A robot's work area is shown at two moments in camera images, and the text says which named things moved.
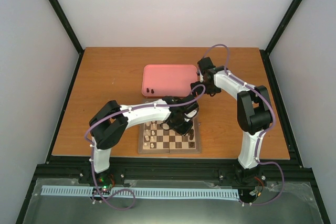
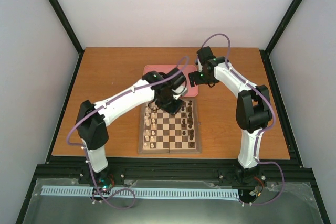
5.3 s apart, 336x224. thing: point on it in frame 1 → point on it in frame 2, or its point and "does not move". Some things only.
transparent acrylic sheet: (285, 203) does not move
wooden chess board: (153, 139) does not move
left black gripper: (184, 131) → (172, 110)
